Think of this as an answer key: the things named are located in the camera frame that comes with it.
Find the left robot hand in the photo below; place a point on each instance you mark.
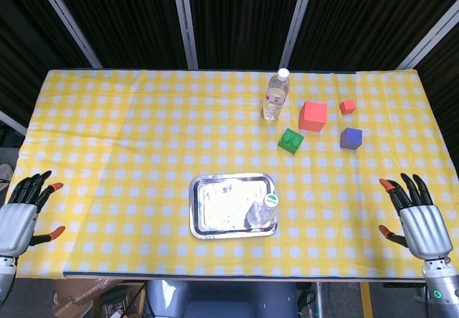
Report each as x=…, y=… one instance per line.
x=16, y=226

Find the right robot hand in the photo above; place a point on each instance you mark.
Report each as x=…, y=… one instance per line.
x=425, y=228

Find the bottle with green cap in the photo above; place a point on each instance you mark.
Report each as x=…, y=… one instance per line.
x=260, y=212

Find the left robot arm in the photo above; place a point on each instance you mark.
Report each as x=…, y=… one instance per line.
x=5, y=278

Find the bottle with white cap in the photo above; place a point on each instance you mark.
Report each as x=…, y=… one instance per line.
x=275, y=99

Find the rectangular metal tray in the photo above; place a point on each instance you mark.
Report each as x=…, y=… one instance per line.
x=222, y=206

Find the brown cardboard box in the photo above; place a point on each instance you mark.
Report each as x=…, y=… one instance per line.
x=79, y=296

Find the purple cube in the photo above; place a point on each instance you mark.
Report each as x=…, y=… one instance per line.
x=350, y=139

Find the yellow checked tablecloth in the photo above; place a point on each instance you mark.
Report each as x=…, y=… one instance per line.
x=125, y=153

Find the small orange cube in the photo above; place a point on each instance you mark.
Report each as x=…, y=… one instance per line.
x=347, y=107

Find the large orange cube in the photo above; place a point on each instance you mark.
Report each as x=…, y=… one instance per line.
x=312, y=117

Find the green building brick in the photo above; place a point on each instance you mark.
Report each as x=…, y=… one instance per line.
x=290, y=141

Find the blue-grey robot torso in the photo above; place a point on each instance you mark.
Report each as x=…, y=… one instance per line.
x=215, y=303

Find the grey aluminium frame post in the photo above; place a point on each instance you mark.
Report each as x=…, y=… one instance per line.
x=12, y=124
x=184, y=20
x=297, y=20
x=430, y=38
x=68, y=20

